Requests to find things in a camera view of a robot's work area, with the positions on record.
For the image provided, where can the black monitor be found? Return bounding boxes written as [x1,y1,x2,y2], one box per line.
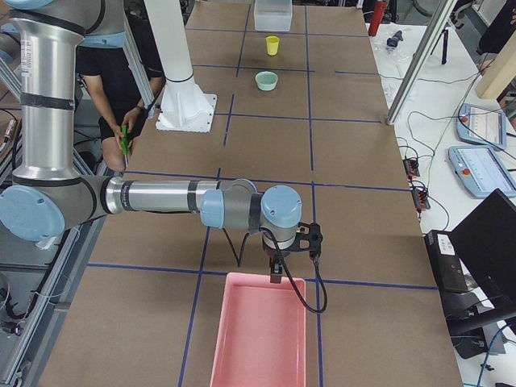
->
[450,189,515,302]

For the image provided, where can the lower orange connector block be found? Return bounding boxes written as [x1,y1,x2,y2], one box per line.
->
[411,187,431,212]

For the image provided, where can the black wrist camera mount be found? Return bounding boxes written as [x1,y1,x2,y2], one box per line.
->
[288,222,323,258]

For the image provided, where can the orange connector block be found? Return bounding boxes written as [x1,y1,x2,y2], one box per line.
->
[411,187,431,212]
[403,159,420,180]

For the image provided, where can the upper teach pendant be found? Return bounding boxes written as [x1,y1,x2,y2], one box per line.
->
[456,103,507,151]

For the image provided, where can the green screwdriver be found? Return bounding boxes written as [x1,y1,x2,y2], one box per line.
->
[120,124,129,167]

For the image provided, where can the aluminium frame post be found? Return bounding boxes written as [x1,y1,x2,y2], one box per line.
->
[386,0,456,125]

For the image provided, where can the lower teach pendant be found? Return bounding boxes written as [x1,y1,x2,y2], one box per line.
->
[447,145,515,198]

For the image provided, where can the pink plastic tray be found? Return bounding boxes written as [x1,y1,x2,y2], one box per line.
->
[210,273,306,386]

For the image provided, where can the upper orange connector block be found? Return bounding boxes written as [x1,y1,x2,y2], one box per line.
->
[403,159,420,180]

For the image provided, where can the wooden board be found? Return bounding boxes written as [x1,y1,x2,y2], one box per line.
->
[476,26,515,99]

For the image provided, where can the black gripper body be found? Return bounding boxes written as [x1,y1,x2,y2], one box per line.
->
[262,240,290,259]

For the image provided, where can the yellow plastic cup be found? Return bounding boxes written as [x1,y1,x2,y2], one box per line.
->
[265,35,280,56]

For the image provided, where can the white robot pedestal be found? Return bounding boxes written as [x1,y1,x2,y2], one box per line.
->
[145,0,217,133]

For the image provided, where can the black computer box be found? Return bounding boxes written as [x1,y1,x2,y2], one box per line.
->
[424,230,468,293]

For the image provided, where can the translucent plastic box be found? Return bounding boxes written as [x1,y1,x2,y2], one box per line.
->
[253,0,293,32]

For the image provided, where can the mint green bowl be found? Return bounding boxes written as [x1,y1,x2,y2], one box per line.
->
[255,71,278,91]

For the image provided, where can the black camera cable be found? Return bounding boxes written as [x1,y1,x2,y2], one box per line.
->
[257,227,328,314]

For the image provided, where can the red bottle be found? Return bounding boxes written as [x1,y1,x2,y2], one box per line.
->
[368,0,387,37]

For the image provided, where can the teach pendant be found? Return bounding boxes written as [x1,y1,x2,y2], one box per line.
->
[456,103,507,151]
[447,145,515,198]

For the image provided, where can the seated person in black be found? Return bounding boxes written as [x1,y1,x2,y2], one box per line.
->
[76,47,148,172]

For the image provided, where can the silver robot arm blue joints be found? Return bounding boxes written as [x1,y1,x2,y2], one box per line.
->
[1,1,302,252]

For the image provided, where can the blue handheld tool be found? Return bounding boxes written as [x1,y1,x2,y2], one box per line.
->
[386,30,403,48]

